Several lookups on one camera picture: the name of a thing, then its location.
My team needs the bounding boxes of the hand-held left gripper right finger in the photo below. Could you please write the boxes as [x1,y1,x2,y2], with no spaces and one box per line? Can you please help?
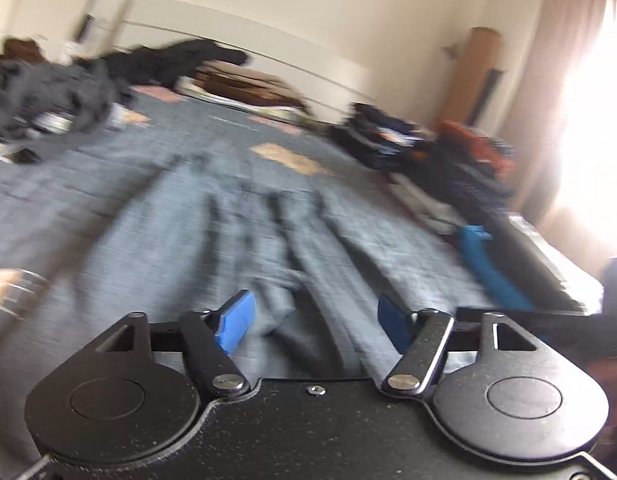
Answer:
[377,292,539,397]

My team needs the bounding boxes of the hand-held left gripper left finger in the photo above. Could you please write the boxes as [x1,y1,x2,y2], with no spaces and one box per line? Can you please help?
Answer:
[91,289,256,397]

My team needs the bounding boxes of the grey sweatpants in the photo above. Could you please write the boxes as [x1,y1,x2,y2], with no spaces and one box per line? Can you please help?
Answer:
[38,152,469,381]

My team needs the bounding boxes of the stack of black white clothes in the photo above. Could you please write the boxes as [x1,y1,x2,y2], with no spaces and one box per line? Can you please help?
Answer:
[389,150,519,236]

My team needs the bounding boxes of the stack of navy folded clothes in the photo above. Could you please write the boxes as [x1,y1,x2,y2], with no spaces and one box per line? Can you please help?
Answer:
[329,102,437,171]

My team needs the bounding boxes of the stack of beige brown clothes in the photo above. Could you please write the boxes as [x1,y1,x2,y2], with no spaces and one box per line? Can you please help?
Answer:
[176,62,309,111]

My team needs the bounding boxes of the pile of dark grey clothes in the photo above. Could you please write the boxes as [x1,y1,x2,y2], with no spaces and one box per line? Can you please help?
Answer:
[0,57,134,163]

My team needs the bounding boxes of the orange folded cloth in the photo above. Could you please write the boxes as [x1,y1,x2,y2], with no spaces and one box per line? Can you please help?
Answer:
[436,120,514,176]

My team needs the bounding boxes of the grey quilted bed cover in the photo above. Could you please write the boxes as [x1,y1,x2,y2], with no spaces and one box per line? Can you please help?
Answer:
[0,85,604,461]

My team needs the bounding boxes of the black jacket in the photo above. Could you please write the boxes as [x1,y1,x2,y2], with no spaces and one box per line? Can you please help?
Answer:
[101,39,249,88]

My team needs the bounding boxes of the beige curtain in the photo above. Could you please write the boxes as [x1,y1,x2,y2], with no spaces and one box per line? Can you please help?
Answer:
[499,0,617,271]

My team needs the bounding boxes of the white headboard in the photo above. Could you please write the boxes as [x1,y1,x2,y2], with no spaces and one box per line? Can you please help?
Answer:
[116,0,377,116]

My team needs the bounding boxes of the black hairbrush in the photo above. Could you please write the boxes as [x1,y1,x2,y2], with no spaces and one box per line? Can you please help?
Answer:
[71,0,109,43]

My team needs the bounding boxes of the brown hoodie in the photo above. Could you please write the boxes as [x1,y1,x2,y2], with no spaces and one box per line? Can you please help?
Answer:
[0,37,44,76]

